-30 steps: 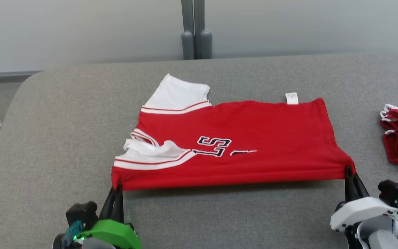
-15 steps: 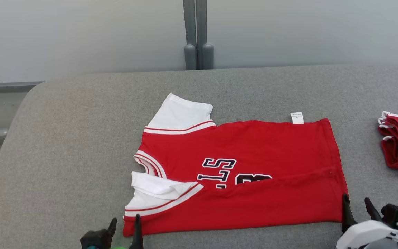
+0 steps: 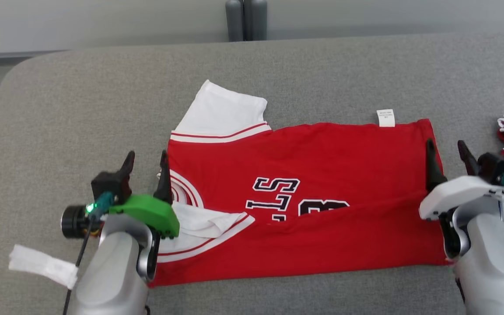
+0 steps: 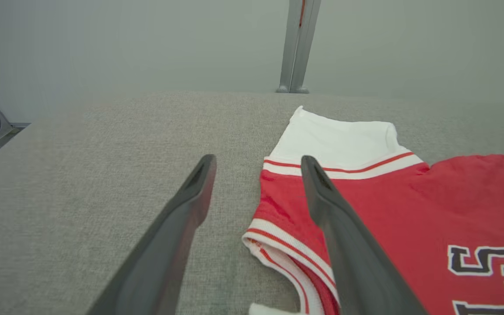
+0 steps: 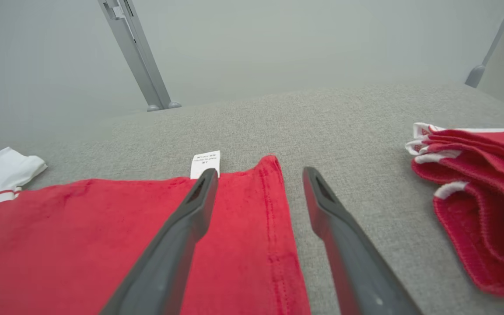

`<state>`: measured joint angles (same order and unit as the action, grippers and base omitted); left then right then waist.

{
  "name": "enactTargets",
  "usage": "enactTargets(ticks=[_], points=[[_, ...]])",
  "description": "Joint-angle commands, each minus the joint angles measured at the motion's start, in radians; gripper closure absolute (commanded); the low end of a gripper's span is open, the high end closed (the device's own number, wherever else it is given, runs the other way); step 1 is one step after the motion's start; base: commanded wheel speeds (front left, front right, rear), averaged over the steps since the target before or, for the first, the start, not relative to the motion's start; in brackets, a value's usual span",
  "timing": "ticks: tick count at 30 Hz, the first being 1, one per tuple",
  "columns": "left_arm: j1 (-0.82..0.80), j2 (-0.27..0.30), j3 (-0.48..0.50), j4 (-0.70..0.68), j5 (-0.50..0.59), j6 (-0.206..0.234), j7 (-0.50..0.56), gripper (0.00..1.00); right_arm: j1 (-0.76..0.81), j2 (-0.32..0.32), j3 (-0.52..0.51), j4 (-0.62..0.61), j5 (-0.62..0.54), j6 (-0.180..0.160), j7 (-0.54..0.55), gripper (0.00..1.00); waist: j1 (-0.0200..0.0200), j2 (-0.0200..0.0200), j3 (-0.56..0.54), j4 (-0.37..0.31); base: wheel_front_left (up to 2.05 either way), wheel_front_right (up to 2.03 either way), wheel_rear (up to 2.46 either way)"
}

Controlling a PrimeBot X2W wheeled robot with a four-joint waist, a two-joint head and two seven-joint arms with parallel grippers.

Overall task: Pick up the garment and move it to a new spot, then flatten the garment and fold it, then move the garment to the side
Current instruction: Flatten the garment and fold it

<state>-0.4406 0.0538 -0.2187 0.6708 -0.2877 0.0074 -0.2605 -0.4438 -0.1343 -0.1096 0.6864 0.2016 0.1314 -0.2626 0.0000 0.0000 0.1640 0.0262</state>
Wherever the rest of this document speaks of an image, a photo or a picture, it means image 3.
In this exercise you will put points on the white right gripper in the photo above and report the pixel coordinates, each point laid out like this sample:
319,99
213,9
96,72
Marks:
462,192

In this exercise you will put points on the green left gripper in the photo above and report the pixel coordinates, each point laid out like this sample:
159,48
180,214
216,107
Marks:
151,210

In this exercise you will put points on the red jersey with white sleeves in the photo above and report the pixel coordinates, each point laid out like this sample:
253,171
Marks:
344,162

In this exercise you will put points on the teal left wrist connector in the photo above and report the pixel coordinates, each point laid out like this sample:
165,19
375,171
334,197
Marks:
103,204

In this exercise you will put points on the black left wrist motor cylinder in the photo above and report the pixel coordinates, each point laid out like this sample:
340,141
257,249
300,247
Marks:
75,221

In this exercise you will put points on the white tape tag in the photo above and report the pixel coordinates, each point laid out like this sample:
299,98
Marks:
42,264

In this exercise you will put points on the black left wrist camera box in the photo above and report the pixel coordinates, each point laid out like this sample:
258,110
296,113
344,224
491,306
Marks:
110,186

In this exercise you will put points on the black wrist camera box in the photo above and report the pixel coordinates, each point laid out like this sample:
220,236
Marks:
499,166
110,186

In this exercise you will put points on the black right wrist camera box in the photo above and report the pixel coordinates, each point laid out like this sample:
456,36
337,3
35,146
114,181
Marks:
499,166

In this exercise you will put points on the grey partition post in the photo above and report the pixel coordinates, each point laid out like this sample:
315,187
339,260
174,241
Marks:
234,19
255,19

